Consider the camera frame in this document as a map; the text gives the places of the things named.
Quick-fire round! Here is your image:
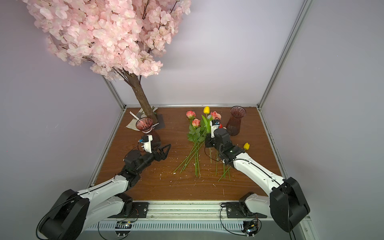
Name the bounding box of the beige paper sheet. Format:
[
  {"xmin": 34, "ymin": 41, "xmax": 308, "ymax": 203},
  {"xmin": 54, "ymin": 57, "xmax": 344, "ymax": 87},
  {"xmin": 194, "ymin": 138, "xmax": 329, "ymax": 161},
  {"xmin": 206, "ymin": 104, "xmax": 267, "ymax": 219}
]
[{"xmin": 126, "ymin": 108, "xmax": 147, "ymax": 131}]

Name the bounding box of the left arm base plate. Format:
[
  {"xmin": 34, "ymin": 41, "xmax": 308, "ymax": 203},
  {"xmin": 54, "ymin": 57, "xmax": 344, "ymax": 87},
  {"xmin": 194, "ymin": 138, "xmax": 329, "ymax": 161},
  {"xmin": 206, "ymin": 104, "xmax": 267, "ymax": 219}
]
[{"xmin": 109, "ymin": 202, "xmax": 149, "ymax": 219}]

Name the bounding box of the right controller board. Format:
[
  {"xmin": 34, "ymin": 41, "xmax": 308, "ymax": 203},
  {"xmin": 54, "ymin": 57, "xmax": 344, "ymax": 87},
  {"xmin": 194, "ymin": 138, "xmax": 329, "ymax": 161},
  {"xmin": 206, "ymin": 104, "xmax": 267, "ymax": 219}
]
[{"xmin": 242, "ymin": 219, "xmax": 262, "ymax": 238}]

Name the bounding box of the tree base plate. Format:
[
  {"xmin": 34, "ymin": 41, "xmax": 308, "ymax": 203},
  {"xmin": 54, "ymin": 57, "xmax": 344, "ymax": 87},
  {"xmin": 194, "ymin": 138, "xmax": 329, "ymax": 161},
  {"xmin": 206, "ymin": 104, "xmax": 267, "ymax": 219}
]
[{"xmin": 153, "ymin": 114, "xmax": 166, "ymax": 130}]

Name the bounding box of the left controller board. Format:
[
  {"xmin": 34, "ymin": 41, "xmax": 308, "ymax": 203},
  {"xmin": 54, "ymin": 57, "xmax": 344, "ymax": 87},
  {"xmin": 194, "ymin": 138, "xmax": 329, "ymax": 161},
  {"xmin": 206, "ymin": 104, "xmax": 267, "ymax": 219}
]
[{"xmin": 115, "ymin": 221, "xmax": 133, "ymax": 240}]

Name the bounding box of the pink rose middle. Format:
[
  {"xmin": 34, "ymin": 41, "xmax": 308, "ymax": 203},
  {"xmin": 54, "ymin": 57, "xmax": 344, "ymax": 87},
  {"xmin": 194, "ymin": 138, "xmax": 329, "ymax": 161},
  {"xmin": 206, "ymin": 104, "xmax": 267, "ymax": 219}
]
[{"xmin": 179, "ymin": 118, "xmax": 207, "ymax": 177}]

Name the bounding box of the dark glass vase left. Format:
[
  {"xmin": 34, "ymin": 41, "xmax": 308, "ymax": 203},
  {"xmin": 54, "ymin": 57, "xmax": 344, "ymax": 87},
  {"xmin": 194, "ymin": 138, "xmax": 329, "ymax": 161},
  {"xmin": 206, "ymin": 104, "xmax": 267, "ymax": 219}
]
[{"xmin": 136, "ymin": 117, "xmax": 161, "ymax": 150}]

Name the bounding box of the dark glass vase right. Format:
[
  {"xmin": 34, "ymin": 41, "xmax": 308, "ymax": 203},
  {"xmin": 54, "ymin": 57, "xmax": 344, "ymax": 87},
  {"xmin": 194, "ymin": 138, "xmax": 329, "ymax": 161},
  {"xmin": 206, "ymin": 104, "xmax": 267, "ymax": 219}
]
[{"xmin": 226, "ymin": 106, "xmax": 247, "ymax": 136}]

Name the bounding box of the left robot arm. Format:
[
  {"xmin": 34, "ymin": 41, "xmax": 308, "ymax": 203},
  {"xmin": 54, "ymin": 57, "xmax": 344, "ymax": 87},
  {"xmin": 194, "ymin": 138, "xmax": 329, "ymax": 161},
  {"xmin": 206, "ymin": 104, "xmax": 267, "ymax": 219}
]
[{"xmin": 36, "ymin": 145, "xmax": 171, "ymax": 240}]

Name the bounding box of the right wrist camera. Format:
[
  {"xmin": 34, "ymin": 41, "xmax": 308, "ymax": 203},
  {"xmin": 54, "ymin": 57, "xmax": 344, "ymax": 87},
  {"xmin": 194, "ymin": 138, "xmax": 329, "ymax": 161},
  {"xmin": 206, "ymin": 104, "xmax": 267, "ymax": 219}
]
[{"xmin": 210, "ymin": 118, "xmax": 221, "ymax": 138}]

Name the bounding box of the pink orange rose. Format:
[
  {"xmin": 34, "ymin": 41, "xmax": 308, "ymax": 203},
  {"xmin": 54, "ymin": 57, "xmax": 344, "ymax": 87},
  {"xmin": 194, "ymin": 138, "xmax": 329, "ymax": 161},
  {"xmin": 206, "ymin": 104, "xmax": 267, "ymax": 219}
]
[{"xmin": 211, "ymin": 111, "xmax": 222, "ymax": 120}]

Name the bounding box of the pink cherry blossom tree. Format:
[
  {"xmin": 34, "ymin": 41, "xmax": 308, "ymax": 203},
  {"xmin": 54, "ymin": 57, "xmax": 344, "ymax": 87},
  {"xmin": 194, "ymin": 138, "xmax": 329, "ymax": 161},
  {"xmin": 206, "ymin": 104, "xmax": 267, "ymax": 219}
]
[{"xmin": 26, "ymin": 0, "xmax": 192, "ymax": 121}]

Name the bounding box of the controller board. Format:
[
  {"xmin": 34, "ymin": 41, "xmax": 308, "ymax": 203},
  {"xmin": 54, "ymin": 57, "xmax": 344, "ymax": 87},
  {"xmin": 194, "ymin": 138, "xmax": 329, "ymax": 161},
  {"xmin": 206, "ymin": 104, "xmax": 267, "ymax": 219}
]
[
  {"xmin": 242, "ymin": 219, "xmax": 262, "ymax": 238},
  {"xmin": 115, "ymin": 221, "xmax": 133, "ymax": 240}
]

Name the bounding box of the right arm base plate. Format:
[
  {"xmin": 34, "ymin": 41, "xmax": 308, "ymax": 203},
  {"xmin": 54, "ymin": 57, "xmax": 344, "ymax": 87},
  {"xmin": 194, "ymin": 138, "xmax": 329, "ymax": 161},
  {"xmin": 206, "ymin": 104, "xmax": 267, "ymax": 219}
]
[{"xmin": 221, "ymin": 202, "xmax": 268, "ymax": 219}]

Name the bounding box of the pink rose far left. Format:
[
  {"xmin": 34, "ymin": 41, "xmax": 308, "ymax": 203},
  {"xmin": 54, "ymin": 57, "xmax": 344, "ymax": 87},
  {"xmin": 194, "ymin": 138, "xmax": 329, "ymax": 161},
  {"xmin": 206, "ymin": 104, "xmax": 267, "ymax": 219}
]
[{"xmin": 173, "ymin": 111, "xmax": 201, "ymax": 174}]

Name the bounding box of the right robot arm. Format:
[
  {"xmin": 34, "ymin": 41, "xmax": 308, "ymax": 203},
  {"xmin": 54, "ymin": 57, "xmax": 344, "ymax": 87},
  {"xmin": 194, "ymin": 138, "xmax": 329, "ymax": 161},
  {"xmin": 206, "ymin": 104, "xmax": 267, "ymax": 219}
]
[{"xmin": 205, "ymin": 129, "xmax": 310, "ymax": 233}]

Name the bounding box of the aluminium front rail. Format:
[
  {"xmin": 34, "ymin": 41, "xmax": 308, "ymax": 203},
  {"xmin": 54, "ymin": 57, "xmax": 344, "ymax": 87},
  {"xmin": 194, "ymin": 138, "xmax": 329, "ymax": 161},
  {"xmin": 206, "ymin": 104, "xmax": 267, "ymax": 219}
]
[{"xmin": 83, "ymin": 195, "xmax": 272, "ymax": 229}]

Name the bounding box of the orange tulip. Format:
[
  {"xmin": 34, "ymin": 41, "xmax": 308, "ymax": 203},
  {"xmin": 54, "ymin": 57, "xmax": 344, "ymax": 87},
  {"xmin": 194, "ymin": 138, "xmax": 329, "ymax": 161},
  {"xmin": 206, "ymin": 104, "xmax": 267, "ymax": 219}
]
[{"xmin": 218, "ymin": 164, "xmax": 231, "ymax": 182}]

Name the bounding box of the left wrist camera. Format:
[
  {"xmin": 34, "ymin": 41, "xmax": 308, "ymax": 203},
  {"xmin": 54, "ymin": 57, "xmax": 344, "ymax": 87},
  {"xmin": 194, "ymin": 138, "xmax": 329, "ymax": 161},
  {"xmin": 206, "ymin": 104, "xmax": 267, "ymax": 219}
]
[{"xmin": 141, "ymin": 135, "xmax": 153, "ymax": 154}]

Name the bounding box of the dark glass vase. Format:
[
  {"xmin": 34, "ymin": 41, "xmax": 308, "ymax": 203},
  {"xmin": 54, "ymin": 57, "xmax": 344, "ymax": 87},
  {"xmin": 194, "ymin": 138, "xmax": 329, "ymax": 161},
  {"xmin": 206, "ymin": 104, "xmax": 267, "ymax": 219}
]
[
  {"xmin": 226, "ymin": 106, "xmax": 247, "ymax": 136},
  {"xmin": 136, "ymin": 117, "xmax": 161, "ymax": 150}
]

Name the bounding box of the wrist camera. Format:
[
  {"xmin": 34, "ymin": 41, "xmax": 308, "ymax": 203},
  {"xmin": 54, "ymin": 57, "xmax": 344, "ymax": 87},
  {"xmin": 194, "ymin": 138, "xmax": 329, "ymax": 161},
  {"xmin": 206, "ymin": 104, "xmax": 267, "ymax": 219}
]
[
  {"xmin": 210, "ymin": 118, "xmax": 221, "ymax": 138},
  {"xmin": 141, "ymin": 135, "xmax": 153, "ymax": 154}
]

